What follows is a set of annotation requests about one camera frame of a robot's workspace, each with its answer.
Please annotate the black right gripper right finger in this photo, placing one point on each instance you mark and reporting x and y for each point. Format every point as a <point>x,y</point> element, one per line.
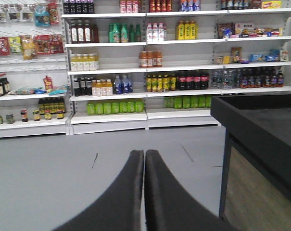
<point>168,206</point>

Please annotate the black wooden display stand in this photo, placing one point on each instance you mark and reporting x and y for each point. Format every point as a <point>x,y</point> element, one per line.
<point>256,177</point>

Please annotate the white store shelf unit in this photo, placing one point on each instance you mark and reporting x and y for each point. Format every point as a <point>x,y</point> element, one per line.
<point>129,64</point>

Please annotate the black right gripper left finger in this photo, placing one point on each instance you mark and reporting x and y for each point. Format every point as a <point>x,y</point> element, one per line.
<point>119,207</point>

